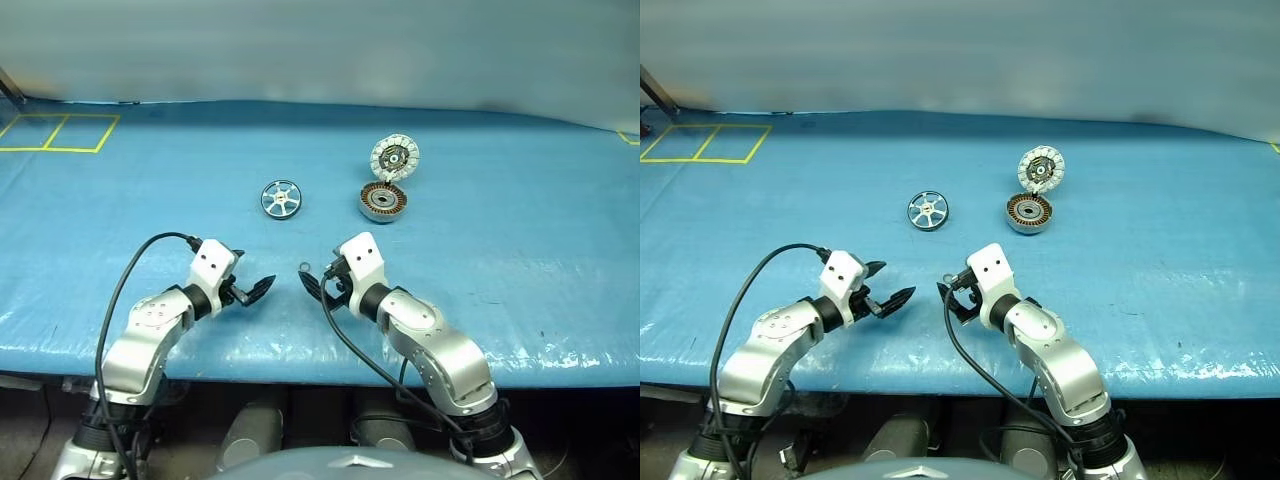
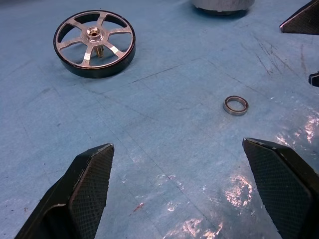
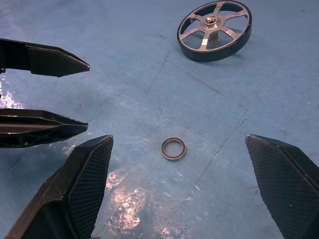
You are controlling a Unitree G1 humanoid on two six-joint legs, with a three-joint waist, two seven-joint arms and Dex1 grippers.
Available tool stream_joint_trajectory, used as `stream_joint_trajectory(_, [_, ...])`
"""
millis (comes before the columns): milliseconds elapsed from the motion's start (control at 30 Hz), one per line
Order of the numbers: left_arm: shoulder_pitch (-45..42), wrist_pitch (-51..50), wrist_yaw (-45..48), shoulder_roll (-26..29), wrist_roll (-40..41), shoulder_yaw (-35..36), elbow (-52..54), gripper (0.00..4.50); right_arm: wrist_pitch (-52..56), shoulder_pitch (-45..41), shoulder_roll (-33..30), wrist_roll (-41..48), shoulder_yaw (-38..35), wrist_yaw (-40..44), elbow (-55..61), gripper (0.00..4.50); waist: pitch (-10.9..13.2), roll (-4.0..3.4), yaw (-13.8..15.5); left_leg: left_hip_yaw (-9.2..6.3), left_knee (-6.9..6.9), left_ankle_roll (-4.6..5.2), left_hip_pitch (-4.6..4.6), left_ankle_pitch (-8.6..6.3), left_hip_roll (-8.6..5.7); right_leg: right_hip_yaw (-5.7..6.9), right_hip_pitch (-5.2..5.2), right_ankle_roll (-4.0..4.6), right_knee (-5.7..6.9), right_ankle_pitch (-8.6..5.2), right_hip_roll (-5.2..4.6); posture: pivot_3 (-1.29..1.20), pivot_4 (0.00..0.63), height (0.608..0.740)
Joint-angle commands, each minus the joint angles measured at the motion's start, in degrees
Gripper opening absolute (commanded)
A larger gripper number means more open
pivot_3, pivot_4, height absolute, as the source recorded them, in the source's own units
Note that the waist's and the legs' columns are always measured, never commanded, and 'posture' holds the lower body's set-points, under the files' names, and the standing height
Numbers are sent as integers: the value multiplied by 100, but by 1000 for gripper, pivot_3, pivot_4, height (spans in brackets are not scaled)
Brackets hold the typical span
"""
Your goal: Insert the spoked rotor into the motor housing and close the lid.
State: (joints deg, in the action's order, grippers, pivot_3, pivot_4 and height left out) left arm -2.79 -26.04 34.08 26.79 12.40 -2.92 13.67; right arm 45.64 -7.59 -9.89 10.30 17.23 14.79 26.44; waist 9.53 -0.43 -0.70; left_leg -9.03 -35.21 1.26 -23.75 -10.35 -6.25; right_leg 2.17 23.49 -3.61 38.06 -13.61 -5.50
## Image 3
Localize black spoked metal wheel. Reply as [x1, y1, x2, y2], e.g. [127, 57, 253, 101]
[176, 0, 253, 63]

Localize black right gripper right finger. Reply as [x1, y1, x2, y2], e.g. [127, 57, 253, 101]
[245, 133, 319, 239]

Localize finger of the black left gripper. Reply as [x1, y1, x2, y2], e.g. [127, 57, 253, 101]
[0, 38, 91, 78]
[0, 108, 89, 149]

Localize small metal bearing ring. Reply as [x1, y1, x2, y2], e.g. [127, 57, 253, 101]
[160, 136, 187, 161]

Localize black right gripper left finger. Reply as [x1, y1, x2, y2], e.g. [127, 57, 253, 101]
[4, 134, 114, 239]

